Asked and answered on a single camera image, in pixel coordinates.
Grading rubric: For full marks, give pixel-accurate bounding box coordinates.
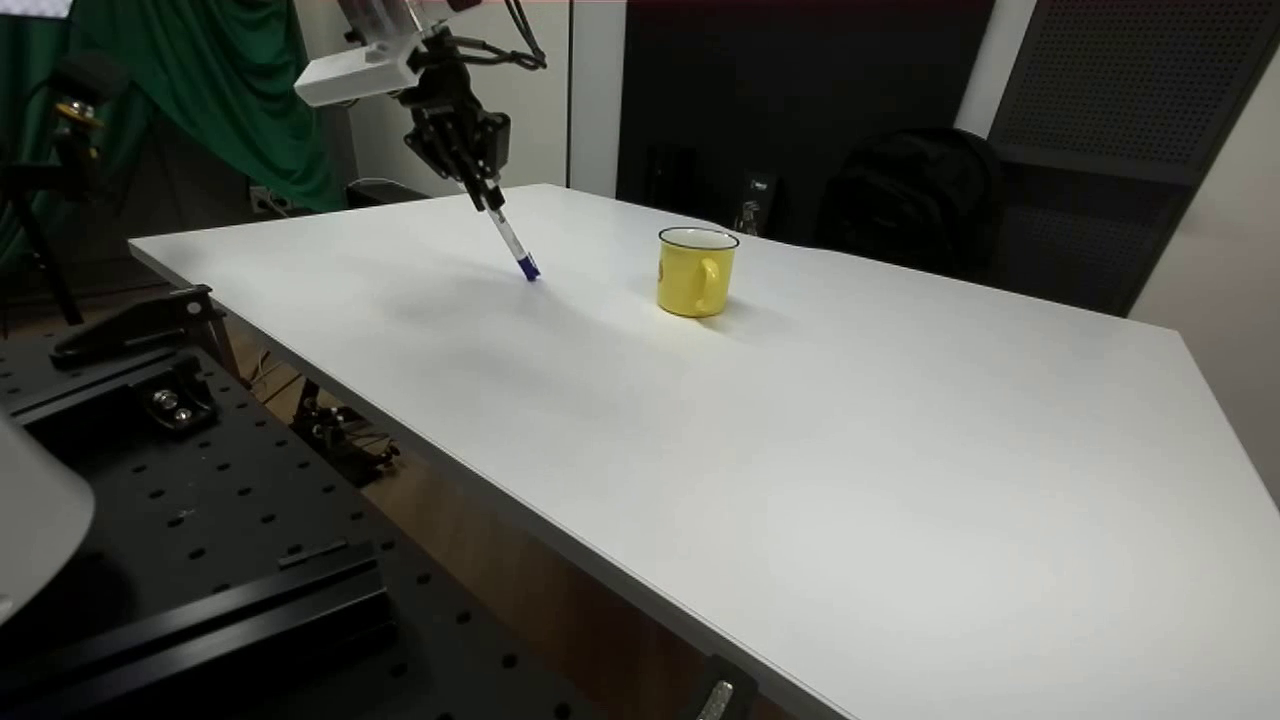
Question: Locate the black camera on tripod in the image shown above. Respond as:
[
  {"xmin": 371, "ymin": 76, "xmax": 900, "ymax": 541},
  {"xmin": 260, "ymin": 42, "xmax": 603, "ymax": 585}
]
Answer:
[{"xmin": 0, "ymin": 48, "xmax": 137, "ymax": 333}]

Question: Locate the black metal rail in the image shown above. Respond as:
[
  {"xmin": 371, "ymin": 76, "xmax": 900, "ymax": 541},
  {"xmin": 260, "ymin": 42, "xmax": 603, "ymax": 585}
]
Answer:
[{"xmin": 0, "ymin": 535, "xmax": 399, "ymax": 720}]

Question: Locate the yellow glass cup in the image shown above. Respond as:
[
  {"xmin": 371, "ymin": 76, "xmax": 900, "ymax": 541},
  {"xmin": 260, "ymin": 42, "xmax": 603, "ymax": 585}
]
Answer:
[{"xmin": 654, "ymin": 222, "xmax": 745, "ymax": 323}]

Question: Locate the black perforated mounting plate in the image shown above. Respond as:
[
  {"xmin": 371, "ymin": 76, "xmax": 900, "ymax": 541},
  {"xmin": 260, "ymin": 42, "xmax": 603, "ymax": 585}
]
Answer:
[{"xmin": 0, "ymin": 335, "xmax": 603, "ymax": 720}]

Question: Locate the dark bottle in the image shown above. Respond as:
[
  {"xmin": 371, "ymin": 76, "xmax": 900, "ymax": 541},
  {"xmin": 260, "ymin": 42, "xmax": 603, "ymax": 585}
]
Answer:
[{"xmin": 733, "ymin": 171, "xmax": 779, "ymax": 240}]

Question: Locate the white marker with blue cap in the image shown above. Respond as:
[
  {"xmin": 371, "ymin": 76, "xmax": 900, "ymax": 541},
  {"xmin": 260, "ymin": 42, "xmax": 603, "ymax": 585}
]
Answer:
[{"xmin": 481, "ymin": 196, "xmax": 544, "ymax": 288}]

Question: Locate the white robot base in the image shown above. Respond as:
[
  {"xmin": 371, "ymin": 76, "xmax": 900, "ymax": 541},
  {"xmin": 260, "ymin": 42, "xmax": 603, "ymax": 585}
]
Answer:
[{"xmin": 0, "ymin": 413, "xmax": 102, "ymax": 633}]

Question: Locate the green curtain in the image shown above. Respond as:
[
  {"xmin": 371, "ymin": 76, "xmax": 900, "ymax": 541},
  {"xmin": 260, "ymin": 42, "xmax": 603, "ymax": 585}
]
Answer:
[{"xmin": 0, "ymin": 0, "xmax": 347, "ymax": 271}]

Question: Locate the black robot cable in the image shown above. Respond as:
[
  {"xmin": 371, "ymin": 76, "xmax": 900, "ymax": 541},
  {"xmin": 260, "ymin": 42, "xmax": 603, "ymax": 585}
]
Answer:
[{"xmin": 451, "ymin": 0, "xmax": 554, "ymax": 76}]

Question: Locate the silver metal bracket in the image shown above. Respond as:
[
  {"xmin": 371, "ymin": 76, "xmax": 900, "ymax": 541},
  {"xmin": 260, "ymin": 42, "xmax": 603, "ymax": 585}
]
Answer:
[{"xmin": 693, "ymin": 672, "xmax": 745, "ymax": 720}]

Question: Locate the dark grey wall panel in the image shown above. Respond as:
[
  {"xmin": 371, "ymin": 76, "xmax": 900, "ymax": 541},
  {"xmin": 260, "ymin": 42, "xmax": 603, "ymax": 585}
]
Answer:
[{"xmin": 989, "ymin": 0, "xmax": 1280, "ymax": 321}]

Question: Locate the black backpack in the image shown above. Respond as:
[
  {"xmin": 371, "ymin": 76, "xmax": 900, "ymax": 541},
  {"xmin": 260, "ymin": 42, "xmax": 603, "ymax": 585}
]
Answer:
[{"xmin": 813, "ymin": 126, "xmax": 1010, "ymax": 286}]

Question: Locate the small black metal fitting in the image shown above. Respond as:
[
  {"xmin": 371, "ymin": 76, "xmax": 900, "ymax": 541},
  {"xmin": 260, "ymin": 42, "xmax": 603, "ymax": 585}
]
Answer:
[{"xmin": 139, "ymin": 381, "xmax": 223, "ymax": 439}]

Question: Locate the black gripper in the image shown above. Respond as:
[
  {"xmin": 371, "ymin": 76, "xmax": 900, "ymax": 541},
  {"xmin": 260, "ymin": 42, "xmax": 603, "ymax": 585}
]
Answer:
[{"xmin": 396, "ymin": 35, "xmax": 516, "ymax": 217}]

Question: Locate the large black table clamp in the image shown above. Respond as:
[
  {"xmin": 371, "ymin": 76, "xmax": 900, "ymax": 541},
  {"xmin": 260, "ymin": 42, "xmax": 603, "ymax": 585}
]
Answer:
[{"xmin": 48, "ymin": 282, "xmax": 222, "ymax": 373}]

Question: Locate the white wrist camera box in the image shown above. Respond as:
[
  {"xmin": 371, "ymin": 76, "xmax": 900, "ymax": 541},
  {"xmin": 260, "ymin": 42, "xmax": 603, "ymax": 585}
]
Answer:
[{"xmin": 293, "ymin": 35, "xmax": 430, "ymax": 113}]

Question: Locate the small black table clamp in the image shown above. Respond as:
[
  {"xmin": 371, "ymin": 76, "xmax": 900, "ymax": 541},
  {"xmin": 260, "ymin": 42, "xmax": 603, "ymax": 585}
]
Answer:
[{"xmin": 288, "ymin": 375, "xmax": 405, "ymax": 489}]

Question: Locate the black wall panel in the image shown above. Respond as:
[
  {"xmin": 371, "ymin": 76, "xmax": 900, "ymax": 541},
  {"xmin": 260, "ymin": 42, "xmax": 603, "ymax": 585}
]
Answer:
[{"xmin": 616, "ymin": 0, "xmax": 999, "ymax": 247}]

